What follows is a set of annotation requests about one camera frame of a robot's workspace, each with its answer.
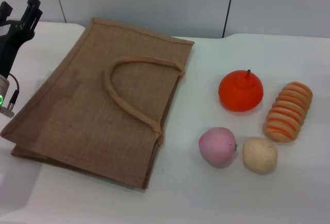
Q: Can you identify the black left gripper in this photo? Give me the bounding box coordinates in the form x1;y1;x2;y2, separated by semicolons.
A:
0;0;43;78

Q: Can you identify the striped toy bread loaf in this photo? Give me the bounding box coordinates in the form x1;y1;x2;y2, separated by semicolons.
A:
262;81;314;143

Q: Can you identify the pink toy peach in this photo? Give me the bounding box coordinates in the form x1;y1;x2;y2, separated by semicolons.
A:
198;127;239;169

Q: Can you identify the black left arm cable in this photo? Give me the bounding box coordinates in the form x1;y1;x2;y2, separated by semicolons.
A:
0;73;21;118

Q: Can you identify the beige toy potato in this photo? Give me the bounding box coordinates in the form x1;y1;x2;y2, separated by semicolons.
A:
242;136;279;175

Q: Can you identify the thin dark background cable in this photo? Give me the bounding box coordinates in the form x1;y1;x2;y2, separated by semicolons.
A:
222;0;237;39

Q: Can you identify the brown jute handbag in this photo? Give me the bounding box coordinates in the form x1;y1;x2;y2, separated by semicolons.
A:
0;17;195;191

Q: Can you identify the orange toy persimmon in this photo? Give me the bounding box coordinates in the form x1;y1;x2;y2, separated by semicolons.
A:
218;69;265;112

